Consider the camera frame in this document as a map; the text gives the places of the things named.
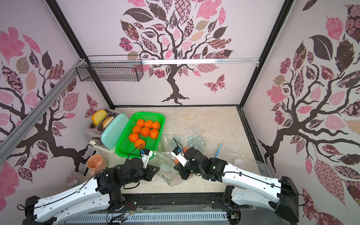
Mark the green zip bag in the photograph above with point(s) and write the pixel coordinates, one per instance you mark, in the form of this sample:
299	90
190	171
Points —
166	164
190	137

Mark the aluminium rail wall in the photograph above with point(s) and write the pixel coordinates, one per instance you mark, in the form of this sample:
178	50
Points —
198	61
15	137

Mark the green plastic basket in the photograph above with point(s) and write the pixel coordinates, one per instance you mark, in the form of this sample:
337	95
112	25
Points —
125	148

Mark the aluminium rail left wall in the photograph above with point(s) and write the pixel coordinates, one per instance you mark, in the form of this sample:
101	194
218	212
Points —
15	137

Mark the yellow bread slice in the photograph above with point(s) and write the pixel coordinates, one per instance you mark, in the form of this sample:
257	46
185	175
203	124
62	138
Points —
99	116

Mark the glass jar with lid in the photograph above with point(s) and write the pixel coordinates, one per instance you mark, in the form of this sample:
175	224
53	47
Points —
75	179

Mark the blue zip clear bag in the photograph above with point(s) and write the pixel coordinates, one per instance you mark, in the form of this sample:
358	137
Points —
242	162

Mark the pink ceramic mug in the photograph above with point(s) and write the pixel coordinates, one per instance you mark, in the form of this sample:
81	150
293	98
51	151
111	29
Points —
96	163

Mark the orange toast slice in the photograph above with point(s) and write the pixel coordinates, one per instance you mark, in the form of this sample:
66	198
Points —
107	121

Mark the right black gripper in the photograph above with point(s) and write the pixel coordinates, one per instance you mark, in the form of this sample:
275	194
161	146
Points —
180	168

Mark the orange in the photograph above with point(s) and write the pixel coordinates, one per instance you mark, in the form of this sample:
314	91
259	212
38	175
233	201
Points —
148	124
154	133
133	137
156	125
136	129
140	144
140	123
145	131

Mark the aluminium rail back wall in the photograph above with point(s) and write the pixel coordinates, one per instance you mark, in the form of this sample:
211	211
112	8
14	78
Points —
198	61

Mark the mint green toaster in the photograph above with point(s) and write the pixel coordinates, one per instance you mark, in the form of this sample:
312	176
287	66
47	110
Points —
106	139

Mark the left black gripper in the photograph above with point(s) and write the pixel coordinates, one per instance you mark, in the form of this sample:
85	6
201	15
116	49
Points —
149	174

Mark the white slotted cable duct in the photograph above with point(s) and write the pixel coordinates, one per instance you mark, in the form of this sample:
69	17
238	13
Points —
148	218

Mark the black wire wall basket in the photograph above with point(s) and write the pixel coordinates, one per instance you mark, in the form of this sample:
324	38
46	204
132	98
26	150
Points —
115	68

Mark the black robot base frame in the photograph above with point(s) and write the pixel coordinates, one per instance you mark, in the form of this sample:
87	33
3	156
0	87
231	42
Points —
197	202

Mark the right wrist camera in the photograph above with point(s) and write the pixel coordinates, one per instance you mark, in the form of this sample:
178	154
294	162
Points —
174	156

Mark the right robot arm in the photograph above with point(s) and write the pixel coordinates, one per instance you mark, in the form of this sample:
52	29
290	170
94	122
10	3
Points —
278	195

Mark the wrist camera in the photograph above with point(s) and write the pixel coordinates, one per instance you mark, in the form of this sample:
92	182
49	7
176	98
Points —
174	156
146	154

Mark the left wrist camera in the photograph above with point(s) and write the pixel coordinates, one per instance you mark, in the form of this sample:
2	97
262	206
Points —
146	154

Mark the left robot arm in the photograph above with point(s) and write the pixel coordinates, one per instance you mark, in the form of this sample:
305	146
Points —
102	191

